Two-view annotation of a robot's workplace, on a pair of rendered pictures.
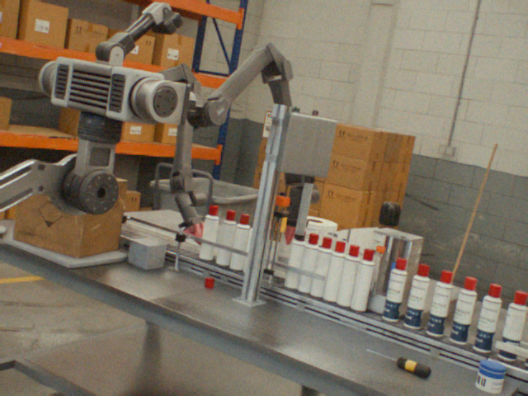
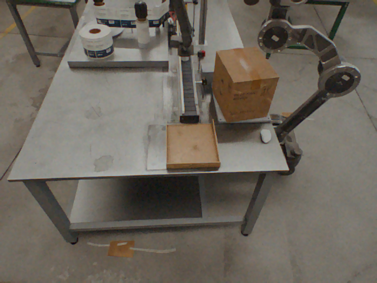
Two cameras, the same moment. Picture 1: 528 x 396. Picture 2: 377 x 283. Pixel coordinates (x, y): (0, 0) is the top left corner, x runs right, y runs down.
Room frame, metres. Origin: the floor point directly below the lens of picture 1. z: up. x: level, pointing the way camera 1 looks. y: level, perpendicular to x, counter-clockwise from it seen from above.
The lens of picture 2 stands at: (3.65, 1.55, 1.92)
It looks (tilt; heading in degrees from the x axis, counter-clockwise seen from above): 47 degrees down; 233
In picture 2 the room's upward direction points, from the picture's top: 2 degrees clockwise
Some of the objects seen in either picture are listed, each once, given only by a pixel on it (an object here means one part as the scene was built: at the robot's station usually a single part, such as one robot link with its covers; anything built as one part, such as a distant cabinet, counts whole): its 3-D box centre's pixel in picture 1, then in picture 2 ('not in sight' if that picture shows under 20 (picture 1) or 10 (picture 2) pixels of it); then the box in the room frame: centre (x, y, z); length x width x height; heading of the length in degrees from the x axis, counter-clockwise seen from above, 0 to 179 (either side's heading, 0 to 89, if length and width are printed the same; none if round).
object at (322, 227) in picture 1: (311, 237); (97, 41); (3.11, -0.23, 0.95); 0.20 x 0.20 x 0.14
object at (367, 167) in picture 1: (327, 200); not in sight; (6.48, -0.56, 0.70); 1.20 x 0.82 x 1.39; 55
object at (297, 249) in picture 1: (296, 259); not in sight; (2.47, -0.14, 0.98); 0.05 x 0.05 x 0.20
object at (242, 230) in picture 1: (240, 242); not in sight; (2.60, 0.06, 0.98); 0.05 x 0.05 x 0.20
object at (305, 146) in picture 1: (303, 144); not in sight; (2.40, -0.09, 1.38); 0.17 x 0.10 x 0.19; 113
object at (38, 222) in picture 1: (70, 209); (241, 84); (2.65, 0.70, 0.99); 0.30 x 0.24 x 0.27; 68
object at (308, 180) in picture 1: (304, 207); not in sight; (2.36, -0.13, 1.18); 0.04 x 0.04 x 0.21
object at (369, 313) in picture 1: (262, 284); (182, 42); (2.53, -0.05, 0.86); 1.65 x 0.08 x 0.04; 58
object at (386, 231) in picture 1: (398, 234); not in sight; (2.39, -0.46, 1.14); 0.14 x 0.11 x 0.01; 58
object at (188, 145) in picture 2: not in sight; (191, 142); (3.06, 0.80, 0.85); 0.30 x 0.26 x 0.04; 58
